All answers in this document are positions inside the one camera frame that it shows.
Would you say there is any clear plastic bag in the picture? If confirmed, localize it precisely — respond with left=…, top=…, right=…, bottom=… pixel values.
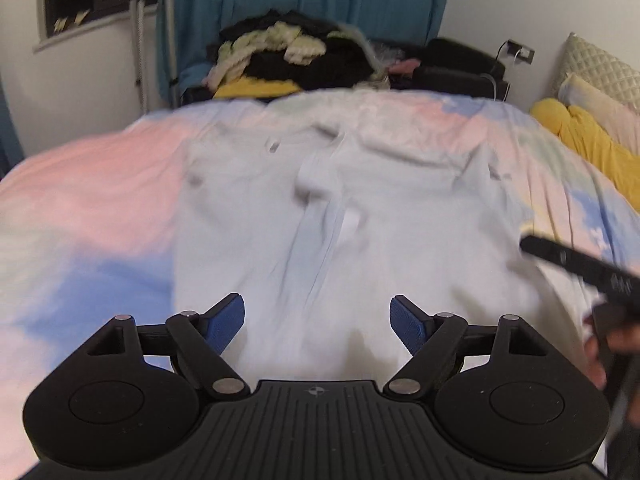
left=340, top=22, right=432, bottom=81

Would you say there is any person's right hand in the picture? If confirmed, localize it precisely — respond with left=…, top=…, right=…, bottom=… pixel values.
left=582, top=310, right=610, bottom=392

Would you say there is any narrow blue curtain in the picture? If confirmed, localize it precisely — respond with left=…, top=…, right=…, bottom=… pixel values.
left=0, top=82, right=25, bottom=173

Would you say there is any yellow cloth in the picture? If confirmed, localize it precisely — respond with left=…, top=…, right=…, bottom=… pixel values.
left=212, top=77, right=303, bottom=101

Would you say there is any yellow pillow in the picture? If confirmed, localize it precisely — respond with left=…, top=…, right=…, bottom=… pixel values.
left=529, top=97, right=640, bottom=213

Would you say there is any garment steamer stand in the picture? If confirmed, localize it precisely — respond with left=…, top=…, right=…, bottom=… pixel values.
left=129, top=0, right=201, bottom=113

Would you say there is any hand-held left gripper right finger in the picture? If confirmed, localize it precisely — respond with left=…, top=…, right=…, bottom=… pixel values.
left=383, top=295, right=545, bottom=401

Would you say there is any pile of dark clothes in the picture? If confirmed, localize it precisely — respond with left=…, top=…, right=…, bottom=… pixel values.
left=204, top=7, right=388, bottom=93

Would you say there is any quilted beige pillow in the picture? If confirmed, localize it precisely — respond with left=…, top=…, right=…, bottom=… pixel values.
left=554, top=32, right=640, bottom=107

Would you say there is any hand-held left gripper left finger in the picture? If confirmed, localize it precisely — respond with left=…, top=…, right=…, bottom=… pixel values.
left=87, top=293, right=252, bottom=401

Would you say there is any white garment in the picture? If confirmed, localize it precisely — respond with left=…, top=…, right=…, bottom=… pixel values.
left=172, top=119, right=553, bottom=381

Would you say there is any pastel pillow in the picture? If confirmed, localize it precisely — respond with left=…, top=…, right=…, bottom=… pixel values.
left=556, top=72, right=640, bottom=157

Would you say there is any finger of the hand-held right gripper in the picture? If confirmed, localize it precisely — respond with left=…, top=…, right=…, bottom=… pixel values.
left=520, top=232, right=640, bottom=306

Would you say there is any white charger cable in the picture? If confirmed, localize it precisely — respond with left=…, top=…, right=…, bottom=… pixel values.
left=480, top=42, right=523, bottom=101

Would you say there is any pastel rainbow duvet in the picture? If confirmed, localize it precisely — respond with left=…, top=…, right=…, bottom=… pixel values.
left=0, top=87, right=640, bottom=466

